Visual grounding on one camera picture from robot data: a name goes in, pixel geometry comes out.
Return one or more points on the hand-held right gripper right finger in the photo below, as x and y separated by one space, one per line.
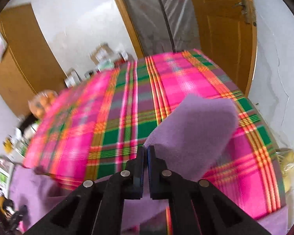
150 171

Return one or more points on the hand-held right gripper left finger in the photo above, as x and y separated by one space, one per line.
141 171

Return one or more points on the purple fleece pants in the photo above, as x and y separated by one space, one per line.
193 132

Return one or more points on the yellow bag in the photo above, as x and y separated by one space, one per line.
9 144

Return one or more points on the pink green plaid blanket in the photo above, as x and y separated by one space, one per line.
88 117

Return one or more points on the bag of oranges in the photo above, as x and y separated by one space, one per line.
43 104

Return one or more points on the small white box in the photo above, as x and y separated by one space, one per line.
73 77

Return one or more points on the cardboard box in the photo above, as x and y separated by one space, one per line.
100 53

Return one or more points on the yellowish plastic bag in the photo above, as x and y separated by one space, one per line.
288 169

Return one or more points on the wooden wardrobe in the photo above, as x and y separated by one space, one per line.
22 61

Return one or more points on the clear plastic door curtain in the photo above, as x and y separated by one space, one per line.
161 17

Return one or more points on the wooden door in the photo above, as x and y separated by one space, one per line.
220 29

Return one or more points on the wooden door frame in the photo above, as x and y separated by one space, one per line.
126 19

